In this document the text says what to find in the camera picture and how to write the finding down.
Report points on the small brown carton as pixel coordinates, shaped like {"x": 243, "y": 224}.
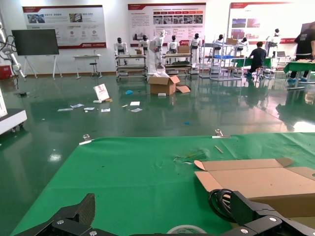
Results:
{"x": 231, "y": 41}
{"x": 183, "y": 49}

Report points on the metal roller rack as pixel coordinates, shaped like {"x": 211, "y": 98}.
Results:
{"x": 130, "y": 66}
{"x": 177, "y": 66}

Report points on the cardboard box with holed flap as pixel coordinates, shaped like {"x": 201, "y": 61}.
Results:
{"x": 258, "y": 182}

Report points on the silver binder clip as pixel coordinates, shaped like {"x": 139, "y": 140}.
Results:
{"x": 221, "y": 136}
{"x": 85, "y": 141}

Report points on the white machine base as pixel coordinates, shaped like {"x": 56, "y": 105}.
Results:
{"x": 9, "y": 120}

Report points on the blue shoe cover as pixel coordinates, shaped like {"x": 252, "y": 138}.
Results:
{"x": 187, "y": 122}
{"x": 129, "y": 92}

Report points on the small black floor object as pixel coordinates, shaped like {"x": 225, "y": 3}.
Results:
{"x": 22, "y": 94}

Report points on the white tape roll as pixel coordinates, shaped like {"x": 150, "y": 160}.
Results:
{"x": 172, "y": 231}

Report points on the white table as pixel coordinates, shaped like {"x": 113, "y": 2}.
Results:
{"x": 87, "y": 57}

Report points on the flat cardboard piece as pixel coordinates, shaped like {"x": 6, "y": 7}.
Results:
{"x": 183, "y": 89}

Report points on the white foam block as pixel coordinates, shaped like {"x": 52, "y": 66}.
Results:
{"x": 161, "y": 94}

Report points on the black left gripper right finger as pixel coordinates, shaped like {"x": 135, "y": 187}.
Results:
{"x": 243, "y": 209}

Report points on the black screen on stand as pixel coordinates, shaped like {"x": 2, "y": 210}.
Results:
{"x": 35, "y": 41}

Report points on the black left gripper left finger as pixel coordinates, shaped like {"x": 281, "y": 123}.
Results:
{"x": 86, "y": 209}

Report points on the large open cardboard carton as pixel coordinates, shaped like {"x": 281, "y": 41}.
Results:
{"x": 161, "y": 86}

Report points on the white humanoid robot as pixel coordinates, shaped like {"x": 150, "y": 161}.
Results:
{"x": 120, "y": 46}
{"x": 144, "y": 43}
{"x": 219, "y": 40}
{"x": 274, "y": 40}
{"x": 196, "y": 44}
{"x": 173, "y": 45}
{"x": 243, "y": 43}

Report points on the white paper sheet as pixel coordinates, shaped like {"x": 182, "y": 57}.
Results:
{"x": 89, "y": 108}
{"x": 76, "y": 105}
{"x": 136, "y": 110}
{"x": 105, "y": 110}
{"x": 65, "y": 109}
{"x": 135, "y": 103}

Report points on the red white wall poster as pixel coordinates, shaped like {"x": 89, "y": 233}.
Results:
{"x": 167, "y": 22}
{"x": 265, "y": 17}
{"x": 73, "y": 27}

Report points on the green tablecloth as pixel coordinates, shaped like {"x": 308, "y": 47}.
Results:
{"x": 135, "y": 177}

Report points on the person in black t-shirt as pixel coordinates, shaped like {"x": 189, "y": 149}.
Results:
{"x": 305, "y": 41}

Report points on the red box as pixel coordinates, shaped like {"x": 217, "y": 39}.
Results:
{"x": 5, "y": 72}

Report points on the tall white wrapped robot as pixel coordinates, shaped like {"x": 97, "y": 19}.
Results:
{"x": 157, "y": 49}

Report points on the thin wooden stick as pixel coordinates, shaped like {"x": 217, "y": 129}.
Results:
{"x": 219, "y": 149}

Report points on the seated person in dark clothes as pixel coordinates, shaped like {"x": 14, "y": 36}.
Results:
{"x": 257, "y": 57}

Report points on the blue plastic bin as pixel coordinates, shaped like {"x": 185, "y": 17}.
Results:
{"x": 222, "y": 56}

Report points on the green covered work table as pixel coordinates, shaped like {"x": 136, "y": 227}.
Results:
{"x": 248, "y": 61}
{"x": 300, "y": 66}

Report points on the black stool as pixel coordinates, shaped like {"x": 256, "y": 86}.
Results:
{"x": 93, "y": 67}

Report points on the clear plastic wrapper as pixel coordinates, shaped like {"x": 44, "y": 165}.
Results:
{"x": 192, "y": 156}

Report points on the grey metal shelf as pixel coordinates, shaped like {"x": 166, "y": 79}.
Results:
{"x": 221, "y": 66}

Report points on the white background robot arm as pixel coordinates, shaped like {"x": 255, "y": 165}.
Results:
{"x": 14, "y": 61}

